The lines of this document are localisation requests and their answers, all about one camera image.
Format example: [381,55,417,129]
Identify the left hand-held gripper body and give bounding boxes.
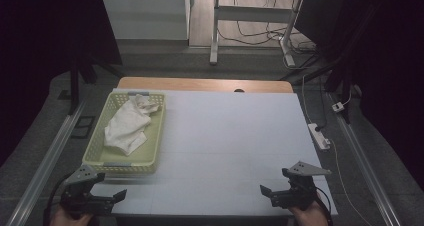
[59,164,115,217]

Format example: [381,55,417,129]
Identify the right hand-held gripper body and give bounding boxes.
[271,160,333,211]

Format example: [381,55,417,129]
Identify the pale green plastic basket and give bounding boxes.
[82,91,167,176]

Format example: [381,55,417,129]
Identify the white towel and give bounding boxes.
[103,93,162,157]

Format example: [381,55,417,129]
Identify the person's left hand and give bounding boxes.
[49,205,95,226]

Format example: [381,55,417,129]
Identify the person's right hand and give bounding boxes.
[287,200,330,226]

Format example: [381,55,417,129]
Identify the white table cover board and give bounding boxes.
[90,87,338,218]

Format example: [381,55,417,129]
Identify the white power strip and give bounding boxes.
[307,122,332,151]

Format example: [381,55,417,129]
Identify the black floor plate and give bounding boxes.
[70,115,97,140]

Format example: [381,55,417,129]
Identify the black stand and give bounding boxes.
[67,60,82,116]

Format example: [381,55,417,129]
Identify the wooden table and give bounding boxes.
[116,76,295,94]

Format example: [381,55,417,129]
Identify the white metal desk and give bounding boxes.
[99,0,344,68]

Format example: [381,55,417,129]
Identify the white cabinet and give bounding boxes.
[99,0,192,41]

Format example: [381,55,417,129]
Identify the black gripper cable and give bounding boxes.
[42,171,75,226]
[313,185,335,226]

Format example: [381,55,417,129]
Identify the pale thin floor cable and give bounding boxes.
[329,139,373,226]

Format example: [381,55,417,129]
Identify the aluminium floor rail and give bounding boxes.
[5,98,88,226]
[327,92,403,226]

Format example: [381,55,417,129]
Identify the black cables under desk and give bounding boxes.
[217,0,318,70]

